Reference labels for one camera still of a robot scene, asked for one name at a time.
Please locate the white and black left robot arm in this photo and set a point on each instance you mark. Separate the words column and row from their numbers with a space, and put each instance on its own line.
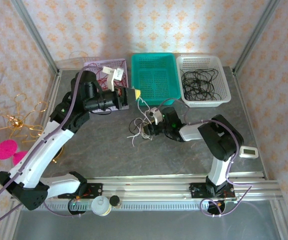
column 46, row 150

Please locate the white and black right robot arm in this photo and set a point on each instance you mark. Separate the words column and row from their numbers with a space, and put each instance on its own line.
column 221, row 140

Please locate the teal plastic basket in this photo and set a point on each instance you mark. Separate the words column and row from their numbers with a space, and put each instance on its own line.
column 153, row 77

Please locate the lavender plastic basket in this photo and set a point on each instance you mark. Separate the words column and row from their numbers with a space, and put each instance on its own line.
column 88, row 63

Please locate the white plastic basket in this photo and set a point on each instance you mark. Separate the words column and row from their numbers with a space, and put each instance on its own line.
column 201, row 61

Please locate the small white digital timer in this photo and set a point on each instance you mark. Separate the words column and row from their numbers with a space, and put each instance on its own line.
column 248, row 151

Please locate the white round cap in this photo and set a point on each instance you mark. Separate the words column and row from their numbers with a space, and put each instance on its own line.
column 100, row 205

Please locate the pink round pads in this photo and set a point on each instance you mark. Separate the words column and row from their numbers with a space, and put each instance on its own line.
column 19, row 157

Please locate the round pink fuzzy ball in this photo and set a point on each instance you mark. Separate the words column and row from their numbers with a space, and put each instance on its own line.
column 5, row 150

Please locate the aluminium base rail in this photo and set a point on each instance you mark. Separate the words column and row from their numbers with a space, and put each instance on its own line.
column 146, row 187

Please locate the aluminium frame post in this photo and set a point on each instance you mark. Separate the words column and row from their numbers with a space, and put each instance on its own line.
column 253, row 37
column 39, row 40

